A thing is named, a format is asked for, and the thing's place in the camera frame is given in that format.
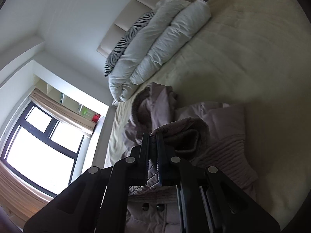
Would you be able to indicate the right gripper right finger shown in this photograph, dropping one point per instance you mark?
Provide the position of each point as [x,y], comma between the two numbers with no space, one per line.
[191,182]

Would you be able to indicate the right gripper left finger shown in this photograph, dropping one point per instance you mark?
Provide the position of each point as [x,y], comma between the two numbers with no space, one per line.
[130,171]

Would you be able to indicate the lilac puffer jacket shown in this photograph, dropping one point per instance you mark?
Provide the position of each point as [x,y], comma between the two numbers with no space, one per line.
[206,134]

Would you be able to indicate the red box on shelf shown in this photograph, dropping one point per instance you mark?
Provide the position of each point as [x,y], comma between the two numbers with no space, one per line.
[96,117]

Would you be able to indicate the green item on shelf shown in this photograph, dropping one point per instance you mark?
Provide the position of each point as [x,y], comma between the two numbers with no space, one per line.
[85,112]

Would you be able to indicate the beige roman blind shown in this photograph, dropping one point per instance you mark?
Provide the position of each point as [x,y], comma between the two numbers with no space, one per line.
[62,113]

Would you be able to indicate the zebra print pillow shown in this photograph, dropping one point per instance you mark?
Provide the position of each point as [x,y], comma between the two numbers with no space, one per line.
[123,43]

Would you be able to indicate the white pillow far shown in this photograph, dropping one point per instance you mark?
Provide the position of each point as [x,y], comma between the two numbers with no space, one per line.
[165,12]

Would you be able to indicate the white pillow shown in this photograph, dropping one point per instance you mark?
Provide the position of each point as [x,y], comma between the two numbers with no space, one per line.
[182,28]
[165,12]

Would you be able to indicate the white pillow near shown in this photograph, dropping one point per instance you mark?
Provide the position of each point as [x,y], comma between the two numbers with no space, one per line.
[182,28]

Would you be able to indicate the beige bed cover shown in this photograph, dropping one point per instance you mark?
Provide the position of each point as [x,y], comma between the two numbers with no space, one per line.
[256,54]

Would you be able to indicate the cream wall shelf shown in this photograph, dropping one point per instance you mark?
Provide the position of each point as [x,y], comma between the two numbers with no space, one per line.
[61,98]

